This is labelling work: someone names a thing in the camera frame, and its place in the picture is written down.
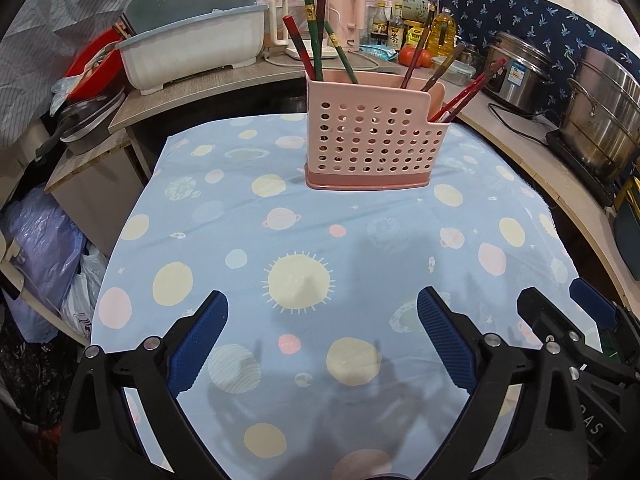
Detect steel rice cooker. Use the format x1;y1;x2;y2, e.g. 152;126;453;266
482;31;556;113

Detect white and green carton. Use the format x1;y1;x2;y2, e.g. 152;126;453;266
390;0;431;23

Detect blue snack packet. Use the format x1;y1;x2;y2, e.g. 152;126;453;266
360;43;401;61

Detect wooden cabinet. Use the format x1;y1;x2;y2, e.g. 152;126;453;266
44;135;151;261

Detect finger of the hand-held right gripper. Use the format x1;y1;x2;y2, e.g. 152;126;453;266
569;276;640;357
516;286;637;387

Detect glass electric kettle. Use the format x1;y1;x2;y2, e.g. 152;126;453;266
262;0;341;61

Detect large steel pot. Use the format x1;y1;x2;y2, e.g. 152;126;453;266
559;46;640;181

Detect sauce bottles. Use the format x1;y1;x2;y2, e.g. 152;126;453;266
370;1;391;46

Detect pink electric kettle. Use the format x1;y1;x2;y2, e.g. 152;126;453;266
325;0;366;51

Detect green chopstick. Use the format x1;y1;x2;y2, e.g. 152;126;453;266
301;0;323;82
323;20;359;86

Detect yellow seasoning packet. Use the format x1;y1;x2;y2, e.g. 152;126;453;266
405;20;431;46

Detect dark cloth pile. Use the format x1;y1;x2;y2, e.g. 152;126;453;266
0;330;91;441

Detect cooking oil bottle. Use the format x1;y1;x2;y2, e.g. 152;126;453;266
427;10;458;56

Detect dark brown chopstick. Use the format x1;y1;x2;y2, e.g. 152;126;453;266
314;0;328;61

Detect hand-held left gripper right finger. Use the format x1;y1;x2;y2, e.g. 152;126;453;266
416;286;588;480

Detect navy leaf-print cloth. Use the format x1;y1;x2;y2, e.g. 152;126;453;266
437;0;640;126

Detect white plastic bag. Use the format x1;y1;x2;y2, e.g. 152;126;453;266
60;247;108;346

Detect grey-blue drainer lid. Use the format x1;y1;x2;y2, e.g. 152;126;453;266
122;0;259;36

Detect blue planet-print tablecloth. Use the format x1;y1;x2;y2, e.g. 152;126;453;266
90;112;581;480

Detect glass food container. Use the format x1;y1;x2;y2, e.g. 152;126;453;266
431;55;476;86

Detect grey striped cloth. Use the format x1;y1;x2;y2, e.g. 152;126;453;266
0;0;146;146

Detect curved wooden counter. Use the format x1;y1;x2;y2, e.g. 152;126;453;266
452;95;640;311

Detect black induction cooker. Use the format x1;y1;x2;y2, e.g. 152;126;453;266
545;130;621;206

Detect white dish drainer basin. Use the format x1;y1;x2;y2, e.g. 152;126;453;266
116;2;268;96

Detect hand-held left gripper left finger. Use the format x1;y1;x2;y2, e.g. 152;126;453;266
59;290;231;480

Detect black power cord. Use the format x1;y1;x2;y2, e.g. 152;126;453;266
487;102;561;133

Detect purple plastic bag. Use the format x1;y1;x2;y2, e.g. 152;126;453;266
0;185;83;343

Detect red plastic basin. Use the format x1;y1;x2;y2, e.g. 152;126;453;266
65;27;126;101

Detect small steel pot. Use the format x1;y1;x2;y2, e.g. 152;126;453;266
460;42;488;68

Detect green and yellow dustpan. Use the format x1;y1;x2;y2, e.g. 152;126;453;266
612;177;640;281

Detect pink perforated utensil holder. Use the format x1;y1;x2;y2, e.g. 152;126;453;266
305;71;448;191

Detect grey wooden counter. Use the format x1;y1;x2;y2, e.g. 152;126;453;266
107;52;401;133

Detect red and black chopstick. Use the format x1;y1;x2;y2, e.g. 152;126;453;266
282;14;325;82

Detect black frying pan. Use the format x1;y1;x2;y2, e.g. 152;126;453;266
37;92;126;161

